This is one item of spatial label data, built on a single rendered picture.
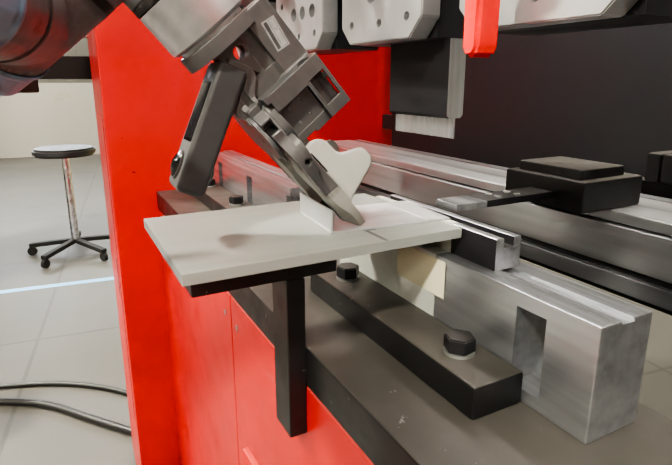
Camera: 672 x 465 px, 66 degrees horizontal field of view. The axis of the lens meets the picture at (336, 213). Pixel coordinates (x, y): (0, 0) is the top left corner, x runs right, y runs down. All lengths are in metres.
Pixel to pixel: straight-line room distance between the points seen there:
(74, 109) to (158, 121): 7.83
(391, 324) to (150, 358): 1.04
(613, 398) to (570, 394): 0.03
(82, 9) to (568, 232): 0.60
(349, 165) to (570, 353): 0.24
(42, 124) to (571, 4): 8.98
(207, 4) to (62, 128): 8.77
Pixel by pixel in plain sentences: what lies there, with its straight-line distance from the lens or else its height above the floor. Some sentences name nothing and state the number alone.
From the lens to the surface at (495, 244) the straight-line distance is 0.49.
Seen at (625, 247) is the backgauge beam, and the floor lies 0.95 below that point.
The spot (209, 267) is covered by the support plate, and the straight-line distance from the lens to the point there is 0.41.
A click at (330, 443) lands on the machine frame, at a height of 0.80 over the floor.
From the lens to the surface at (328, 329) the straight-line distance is 0.58.
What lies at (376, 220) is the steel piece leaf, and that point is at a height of 1.00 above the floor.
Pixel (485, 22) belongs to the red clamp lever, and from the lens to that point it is 0.40.
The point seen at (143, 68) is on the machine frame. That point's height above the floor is 1.16.
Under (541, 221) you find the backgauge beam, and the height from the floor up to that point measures 0.95.
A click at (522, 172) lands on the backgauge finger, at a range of 0.72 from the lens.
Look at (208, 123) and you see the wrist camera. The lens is 0.45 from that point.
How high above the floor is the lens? 1.14
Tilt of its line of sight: 14 degrees down
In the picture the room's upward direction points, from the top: straight up
